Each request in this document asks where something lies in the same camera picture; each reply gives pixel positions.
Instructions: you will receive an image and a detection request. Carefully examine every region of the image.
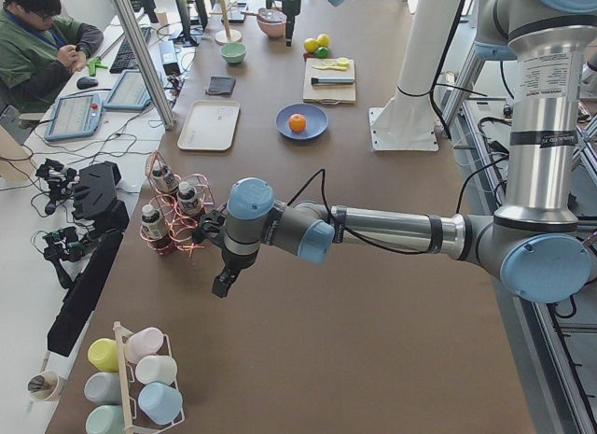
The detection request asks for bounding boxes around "grey plastic cup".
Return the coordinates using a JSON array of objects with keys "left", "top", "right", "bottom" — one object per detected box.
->
[{"left": 84, "top": 371, "right": 121, "bottom": 405}]

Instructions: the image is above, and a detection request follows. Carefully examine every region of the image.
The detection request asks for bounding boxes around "seated person green jacket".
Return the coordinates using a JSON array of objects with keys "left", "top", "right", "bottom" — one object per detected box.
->
[{"left": 1, "top": 0, "right": 104, "bottom": 113}]

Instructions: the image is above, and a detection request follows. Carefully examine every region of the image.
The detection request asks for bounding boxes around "yellow plastic knife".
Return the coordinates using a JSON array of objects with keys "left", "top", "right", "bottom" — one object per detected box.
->
[{"left": 312, "top": 63, "right": 350, "bottom": 71}]

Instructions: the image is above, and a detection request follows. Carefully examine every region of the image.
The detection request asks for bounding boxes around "cream rabbit tray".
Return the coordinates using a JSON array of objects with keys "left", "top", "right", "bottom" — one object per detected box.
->
[{"left": 177, "top": 100, "right": 240, "bottom": 151}]

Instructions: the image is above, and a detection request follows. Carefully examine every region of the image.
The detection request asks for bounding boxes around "light blue plastic cup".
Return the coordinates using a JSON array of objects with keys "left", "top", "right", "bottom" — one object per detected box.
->
[{"left": 137, "top": 382, "right": 183, "bottom": 425}]

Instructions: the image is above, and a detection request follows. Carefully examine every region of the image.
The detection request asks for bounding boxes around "pink plastic cup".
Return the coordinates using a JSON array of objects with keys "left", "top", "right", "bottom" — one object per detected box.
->
[{"left": 124, "top": 327, "right": 164, "bottom": 364}]

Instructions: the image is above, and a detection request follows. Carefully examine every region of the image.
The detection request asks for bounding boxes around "blue teach pendant far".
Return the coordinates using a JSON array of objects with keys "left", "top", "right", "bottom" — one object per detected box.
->
[{"left": 104, "top": 70, "right": 151, "bottom": 112}]

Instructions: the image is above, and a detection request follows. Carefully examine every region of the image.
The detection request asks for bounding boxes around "black computer mouse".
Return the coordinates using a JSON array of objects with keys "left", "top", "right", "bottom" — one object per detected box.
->
[{"left": 76, "top": 77, "right": 99, "bottom": 91}]

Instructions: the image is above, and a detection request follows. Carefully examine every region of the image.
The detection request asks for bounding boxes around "grey folded cloth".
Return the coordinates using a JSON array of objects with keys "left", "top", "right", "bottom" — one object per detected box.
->
[{"left": 205, "top": 76, "right": 236, "bottom": 96}]

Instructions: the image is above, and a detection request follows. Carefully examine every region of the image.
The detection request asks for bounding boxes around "black keyboard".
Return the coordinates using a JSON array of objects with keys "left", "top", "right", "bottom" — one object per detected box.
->
[{"left": 109, "top": 26, "right": 152, "bottom": 74}]

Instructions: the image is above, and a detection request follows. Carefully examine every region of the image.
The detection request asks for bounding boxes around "green lime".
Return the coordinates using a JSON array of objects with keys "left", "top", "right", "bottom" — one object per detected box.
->
[{"left": 313, "top": 46, "right": 329, "bottom": 59}]

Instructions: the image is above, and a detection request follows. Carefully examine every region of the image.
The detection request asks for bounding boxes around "pale green bowl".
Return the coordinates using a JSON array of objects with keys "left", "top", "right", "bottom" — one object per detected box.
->
[{"left": 220, "top": 42, "right": 246, "bottom": 64}]

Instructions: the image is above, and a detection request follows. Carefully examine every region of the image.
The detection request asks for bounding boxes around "dark tea bottle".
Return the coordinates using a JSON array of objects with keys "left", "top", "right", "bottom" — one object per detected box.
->
[
  {"left": 141, "top": 203, "right": 175, "bottom": 256},
  {"left": 177, "top": 181, "right": 204, "bottom": 219},
  {"left": 150, "top": 163, "right": 179, "bottom": 195}
]

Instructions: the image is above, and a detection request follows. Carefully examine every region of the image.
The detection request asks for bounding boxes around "pale mint plastic cup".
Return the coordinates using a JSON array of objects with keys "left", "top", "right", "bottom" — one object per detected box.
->
[{"left": 85, "top": 405, "right": 124, "bottom": 434}]

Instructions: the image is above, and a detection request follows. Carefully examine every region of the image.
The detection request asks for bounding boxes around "white plastic cup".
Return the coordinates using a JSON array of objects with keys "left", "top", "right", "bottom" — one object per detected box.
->
[{"left": 135, "top": 355, "right": 178, "bottom": 385}]

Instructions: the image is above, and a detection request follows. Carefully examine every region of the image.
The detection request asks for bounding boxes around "yellow lemon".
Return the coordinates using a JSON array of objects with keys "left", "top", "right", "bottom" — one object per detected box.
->
[
  {"left": 316, "top": 34, "right": 330, "bottom": 48},
  {"left": 303, "top": 37, "right": 320, "bottom": 53}
]

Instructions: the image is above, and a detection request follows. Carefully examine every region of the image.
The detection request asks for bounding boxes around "yellow lemon upper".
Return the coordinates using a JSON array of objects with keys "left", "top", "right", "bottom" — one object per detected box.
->
[{"left": 316, "top": 34, "right": 330, "bottom": 48}]

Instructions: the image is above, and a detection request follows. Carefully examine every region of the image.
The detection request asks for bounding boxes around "copper wire bottle rack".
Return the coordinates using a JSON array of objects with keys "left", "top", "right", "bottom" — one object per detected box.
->
[{"left": 139, "top": 151, "right": 215, "bottom": 257}]

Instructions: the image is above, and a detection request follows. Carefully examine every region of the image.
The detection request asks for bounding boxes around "blue teach pendant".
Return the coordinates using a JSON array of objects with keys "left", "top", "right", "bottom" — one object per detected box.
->
[
  {"left": 44, "top": 93, "right": 103, "bottom": 141},
  {"left": 104, "top": 70, "right": 151, "bottom": 112}
]

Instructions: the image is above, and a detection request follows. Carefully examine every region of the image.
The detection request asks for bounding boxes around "blue round plate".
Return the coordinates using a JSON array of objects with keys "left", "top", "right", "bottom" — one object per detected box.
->
[{"left": 275, "top": 104, "right": 328, "bottom": 141}]

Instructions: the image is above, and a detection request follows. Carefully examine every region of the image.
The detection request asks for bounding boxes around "pink bowl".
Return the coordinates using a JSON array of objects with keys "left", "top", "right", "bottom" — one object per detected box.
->
[{"left": 257, "top": 7, "right": 286, "bottom": 38}]

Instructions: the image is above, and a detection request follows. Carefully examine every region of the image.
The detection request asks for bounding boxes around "white wire cup rack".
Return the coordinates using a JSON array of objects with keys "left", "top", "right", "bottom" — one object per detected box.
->
[{"left": 113, "top": 321, "right": 186, "bottom": 433}]

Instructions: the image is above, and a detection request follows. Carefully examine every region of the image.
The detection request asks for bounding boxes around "paper cup with items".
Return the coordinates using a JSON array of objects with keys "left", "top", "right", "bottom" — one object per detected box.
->
[{"left": 27, "top": 371, "right": 64, "bottom": 402}]

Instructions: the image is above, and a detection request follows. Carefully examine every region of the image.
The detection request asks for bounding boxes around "yellow lemon lower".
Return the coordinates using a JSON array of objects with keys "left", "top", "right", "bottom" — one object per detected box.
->
[{"left": 303, "top": 37, "right": 320, "bottom": 53}]

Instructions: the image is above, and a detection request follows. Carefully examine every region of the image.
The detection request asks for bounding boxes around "yellow plastic cup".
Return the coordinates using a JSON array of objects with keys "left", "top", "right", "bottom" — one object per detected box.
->
[{"left": 88, "top": 338, "right": 118, "bottom": 372}]

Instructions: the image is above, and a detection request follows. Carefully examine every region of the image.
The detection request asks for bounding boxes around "blue teach pendant near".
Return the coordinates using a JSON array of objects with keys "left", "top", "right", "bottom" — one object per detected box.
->
[{"left": 44, "top": 93, "right": 103, "bottom": 141}]

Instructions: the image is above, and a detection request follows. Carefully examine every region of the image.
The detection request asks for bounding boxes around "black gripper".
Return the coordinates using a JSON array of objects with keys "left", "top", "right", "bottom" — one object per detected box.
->
[{"left": 212, "top": 247, "right": 257, "bottom": 299}]

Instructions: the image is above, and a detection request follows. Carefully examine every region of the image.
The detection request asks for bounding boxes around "steel muddler black tip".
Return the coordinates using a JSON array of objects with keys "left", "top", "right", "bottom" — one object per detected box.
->
[{"left": 310, "top": 77, "right": 355, "bottom": 87}]

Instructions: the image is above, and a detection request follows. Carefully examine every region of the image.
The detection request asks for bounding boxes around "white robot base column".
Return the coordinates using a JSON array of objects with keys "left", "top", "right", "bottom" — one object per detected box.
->
[{"left": 369, "top": 0, "right": 465, "bottom": 151}]

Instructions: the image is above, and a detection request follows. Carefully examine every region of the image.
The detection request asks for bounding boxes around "orange fruit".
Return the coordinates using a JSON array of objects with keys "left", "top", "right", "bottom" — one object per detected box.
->
[{"left": 287, "top": 113, "right": 307, "bottom": 133}]

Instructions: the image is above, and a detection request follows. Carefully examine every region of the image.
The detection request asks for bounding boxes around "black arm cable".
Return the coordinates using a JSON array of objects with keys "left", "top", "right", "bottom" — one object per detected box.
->
[{"left": 285, "top": 168, "right": 435, "bottom": 256}]

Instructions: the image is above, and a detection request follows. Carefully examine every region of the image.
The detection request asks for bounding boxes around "bamboo cutting board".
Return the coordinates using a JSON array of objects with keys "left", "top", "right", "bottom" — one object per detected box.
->
[{"left": 302, "top": 57, "right": 356, "bottom": 105}]

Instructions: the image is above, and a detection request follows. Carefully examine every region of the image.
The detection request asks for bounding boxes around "dark tea bottle lower front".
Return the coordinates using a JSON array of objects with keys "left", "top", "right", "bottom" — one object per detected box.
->
[{"left": 141, "top": 203, "right": 175, "bottom": 256}]

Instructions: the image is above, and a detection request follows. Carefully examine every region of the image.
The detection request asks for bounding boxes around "dark tea bottle right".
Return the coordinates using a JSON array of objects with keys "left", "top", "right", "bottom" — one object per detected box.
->
[{"left": 177, "top": 181, "right": 204, "bottom": 219}]

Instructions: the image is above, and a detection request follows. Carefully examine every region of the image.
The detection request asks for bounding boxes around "wooden stand with base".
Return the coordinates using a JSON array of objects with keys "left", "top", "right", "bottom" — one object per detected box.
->
[{"left": 215, "top": 0, "right": 243, "bottom": 46}]

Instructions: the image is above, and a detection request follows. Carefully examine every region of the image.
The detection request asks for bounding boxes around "aluminium frame post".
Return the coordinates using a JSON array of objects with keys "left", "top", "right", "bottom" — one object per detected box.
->
[{"left": 112, "top": 0, "right": 174, "bottom": 130}]

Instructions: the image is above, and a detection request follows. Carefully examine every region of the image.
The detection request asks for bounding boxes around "dark tea bottle top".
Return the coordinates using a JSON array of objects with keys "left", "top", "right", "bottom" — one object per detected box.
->
[{"left": 150, "top": 163, "right": 179, "bottom": 195}]

